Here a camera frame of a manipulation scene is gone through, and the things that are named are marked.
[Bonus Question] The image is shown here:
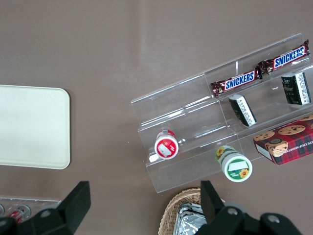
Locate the cream rectangular plastic tray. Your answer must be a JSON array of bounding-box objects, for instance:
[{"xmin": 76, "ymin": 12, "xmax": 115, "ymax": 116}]
[{"xmin": 0, "ymin": 84, "xmax": 71, "ymax": 170}]

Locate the light wicker basket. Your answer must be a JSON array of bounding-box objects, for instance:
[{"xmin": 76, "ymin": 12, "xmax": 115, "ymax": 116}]
[{"xmin": 158, "ymin": 187, "xmax": 227, "ymax": 235}]

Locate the small black snack box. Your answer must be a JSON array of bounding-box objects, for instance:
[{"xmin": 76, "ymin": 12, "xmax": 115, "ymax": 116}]
[
  {"xmin": 280, "ymin": 72, "xmax": 313, "ymax": 105},
  {"xmin": 228, "ymin": 94, "xmax": 257, "ymax": 127}
]

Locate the Snickers chocolate bar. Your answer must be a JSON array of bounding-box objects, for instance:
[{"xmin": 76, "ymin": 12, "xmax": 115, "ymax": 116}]
[
  {"xmin": 210, "ymin": 69, "xmax": 264, "ymax": 97},
  {"xmin": 258, "ymin": 40, "xmax": 311, "ymax": 75}
]

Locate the clear acrylic stepped shelf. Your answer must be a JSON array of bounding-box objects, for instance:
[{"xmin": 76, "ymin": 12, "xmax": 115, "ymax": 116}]
[{"xmin": 131, "ymin": 33, "xmax": 313, "ymax": 194}]

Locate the red tartan cookie box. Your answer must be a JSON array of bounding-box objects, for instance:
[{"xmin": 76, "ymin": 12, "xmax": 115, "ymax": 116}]
[{"xmin": 253, "ymin": 114, "xmax": 313, "ymax": 166}]

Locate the green sunflower yogurt cup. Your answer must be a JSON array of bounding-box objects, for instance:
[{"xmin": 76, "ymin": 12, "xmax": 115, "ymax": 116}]
[{"xmin": 215, "ymin": 145, "xmax": 253, "ymax": 183}]

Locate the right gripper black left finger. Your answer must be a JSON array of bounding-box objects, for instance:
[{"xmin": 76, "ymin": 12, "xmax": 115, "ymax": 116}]
[{"xmin": 17, "ymin": 181, "xmax": 91, "ymax": 235}]

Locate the red yogurt cup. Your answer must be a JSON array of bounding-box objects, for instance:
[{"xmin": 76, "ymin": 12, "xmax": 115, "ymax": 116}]
[{"xmin": 154, "ymin": 129, "xmax": 179, "ymax": 160}]

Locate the aluminium foil container stack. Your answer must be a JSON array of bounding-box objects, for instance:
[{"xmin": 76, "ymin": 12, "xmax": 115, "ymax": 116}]
[{"xmin": 174, "ymin": 202, "xmax": 208, "ymax": 235}]

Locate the red cola bottle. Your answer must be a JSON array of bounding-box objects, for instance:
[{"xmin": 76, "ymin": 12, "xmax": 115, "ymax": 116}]
[{"xmin": 8, "ymin": 205, "xmax": 32, "ymax": 225}]

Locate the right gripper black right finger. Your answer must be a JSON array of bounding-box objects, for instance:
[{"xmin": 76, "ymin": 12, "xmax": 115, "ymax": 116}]
[{"xmin": 195, "ymin": 180, "xmax": 247, "ymax": 235}]

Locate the clear acrylic bottle rack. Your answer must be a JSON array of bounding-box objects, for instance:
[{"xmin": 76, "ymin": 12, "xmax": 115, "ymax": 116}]
[{"xmin": 0, "ymin": 195, "xmax": 62, "ymax": 221}]

